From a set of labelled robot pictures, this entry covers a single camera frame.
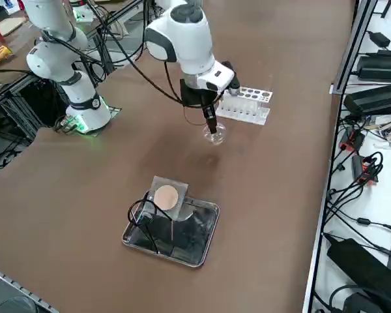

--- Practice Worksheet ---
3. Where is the clear glass flask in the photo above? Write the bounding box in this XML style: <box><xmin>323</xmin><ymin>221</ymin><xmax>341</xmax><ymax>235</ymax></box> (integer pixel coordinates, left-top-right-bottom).
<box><xmin>201</xmin><ymin>125</ymin><xmax>229</xmax><ymax>147</ymax></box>

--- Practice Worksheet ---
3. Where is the small black adapter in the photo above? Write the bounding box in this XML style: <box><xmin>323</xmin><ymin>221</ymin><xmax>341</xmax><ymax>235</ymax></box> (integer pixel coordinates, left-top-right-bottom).
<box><xmin>367</xmin><ymin>31</ymin><xmax>391</xmax><ymax>49</ymax></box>

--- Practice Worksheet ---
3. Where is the grey aluminium rail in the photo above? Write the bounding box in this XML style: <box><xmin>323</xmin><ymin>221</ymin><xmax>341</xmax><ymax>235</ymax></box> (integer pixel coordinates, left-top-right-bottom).
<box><xmin>0</xmin><ymin>262</ymin><xmax>60</xmax><ymax>313</ymax></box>

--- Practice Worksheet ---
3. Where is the wire gauze with ceramic centre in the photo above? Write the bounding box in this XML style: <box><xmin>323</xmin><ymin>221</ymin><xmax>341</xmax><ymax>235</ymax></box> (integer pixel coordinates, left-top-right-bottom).
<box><xmin>149</xmin><ymin>175</ymin><xmax>190</xmax><ymax>222</ymax></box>

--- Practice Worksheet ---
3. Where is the shiny steel tray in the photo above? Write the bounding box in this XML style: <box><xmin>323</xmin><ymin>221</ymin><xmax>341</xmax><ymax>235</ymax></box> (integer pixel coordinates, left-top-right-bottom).
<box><xmin>121</xmin><ymin>195</ymin><xmax>222</xmax><ymax>269</ymax></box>

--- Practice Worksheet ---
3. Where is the large black power brick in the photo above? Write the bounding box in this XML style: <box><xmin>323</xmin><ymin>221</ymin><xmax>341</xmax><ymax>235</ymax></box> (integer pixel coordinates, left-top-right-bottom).
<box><xmin>343</xmin><ymin>82</ymin><xmax>391</xmax><ymax>117</ymax></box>

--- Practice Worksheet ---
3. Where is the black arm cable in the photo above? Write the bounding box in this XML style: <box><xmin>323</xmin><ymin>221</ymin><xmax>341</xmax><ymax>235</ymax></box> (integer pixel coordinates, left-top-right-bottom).
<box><xmin>162</xmin><ymin>60</ymin><xmax>183</xmax><ymax>102</ymax></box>
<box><xmin>97</xmin><ymin>19</ymin><xmax>186</xmax><ymax>107</ymax></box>

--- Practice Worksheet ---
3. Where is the white test tube rack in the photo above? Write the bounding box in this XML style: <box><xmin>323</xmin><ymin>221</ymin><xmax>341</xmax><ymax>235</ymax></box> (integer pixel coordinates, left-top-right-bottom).
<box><xmin>214</xmin><ymin>86</ymin><xmax>274</xmax><ymax>127</ymax></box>

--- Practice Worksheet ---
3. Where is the orange and black device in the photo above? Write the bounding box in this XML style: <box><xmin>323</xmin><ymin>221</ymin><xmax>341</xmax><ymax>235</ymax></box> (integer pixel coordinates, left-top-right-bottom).
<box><xmin>351</xmin><ymin>155</ymin><xmax>384</xmax><ymax>186</ymax></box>
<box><xmin>338</xmin><ymin>128</ymin><xmax>366</xmax><ymax>153</ymax></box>

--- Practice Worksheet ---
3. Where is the black wire tripod stand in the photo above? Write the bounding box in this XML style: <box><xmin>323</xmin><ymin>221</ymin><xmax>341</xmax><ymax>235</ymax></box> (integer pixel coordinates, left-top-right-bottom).
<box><xmin>127</xmin><ymin>192</ymin><xmax>183</xmax><ymax>256</ymax></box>

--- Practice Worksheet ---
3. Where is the black table frame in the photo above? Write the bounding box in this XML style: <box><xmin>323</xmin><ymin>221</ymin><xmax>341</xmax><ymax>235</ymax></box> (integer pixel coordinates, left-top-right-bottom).
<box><xmin>0</xmin><ymin>70</ymin><xmax>69</xmax><ymax>144</ymax></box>

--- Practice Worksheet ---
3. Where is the wooden board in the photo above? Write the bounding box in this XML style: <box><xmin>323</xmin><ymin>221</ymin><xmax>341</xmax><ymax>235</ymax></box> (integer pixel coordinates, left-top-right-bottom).
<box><xmin>0</xmin><ymin>15</ymin><xmax>27</xmax><ymax>39</ymax></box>

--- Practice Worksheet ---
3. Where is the black fabric bag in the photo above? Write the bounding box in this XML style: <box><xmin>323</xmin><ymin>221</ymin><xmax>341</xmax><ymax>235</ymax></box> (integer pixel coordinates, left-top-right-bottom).
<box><xmin>325</xmin><ymin>237</ymin><xmax>391</xmax><ymax>313</ymax></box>

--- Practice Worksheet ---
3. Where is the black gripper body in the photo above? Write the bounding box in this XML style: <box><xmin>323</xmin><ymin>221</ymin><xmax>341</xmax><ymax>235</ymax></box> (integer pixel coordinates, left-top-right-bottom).
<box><xmin>180</xmin><ymin>78</ymin><xmax>224</xmax><ymax>110</ymax></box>

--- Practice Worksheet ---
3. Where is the aluminium profile post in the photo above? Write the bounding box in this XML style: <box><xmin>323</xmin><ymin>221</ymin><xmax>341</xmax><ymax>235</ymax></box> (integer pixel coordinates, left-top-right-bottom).
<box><xmin>331</xmin><ymin>0</ymin><xmax>379</xmax><ymax>96</ymax></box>

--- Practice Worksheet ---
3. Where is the thin black looped cable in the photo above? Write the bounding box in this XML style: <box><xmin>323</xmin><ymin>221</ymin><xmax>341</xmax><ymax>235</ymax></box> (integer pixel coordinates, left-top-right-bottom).
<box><xmin>181</xmin><ymin>103</ymin><xmax>210</xmax><ymax>127</ymax></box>

